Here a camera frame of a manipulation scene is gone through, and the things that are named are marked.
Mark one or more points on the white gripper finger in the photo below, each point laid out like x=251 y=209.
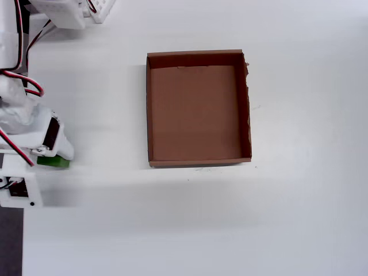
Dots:
x=66 y=149

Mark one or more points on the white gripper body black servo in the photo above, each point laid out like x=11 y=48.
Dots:
x=53 y=135

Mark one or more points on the green cube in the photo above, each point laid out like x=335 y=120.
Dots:
x=53 y=162

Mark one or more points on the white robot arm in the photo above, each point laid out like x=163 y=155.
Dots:
x=7 y=51

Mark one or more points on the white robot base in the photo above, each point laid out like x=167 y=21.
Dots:
x=100 y=10

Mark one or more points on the brown cardboard box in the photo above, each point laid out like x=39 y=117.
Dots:
x=195 y=115

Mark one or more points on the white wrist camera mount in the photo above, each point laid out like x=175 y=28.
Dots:
x=17 y=195

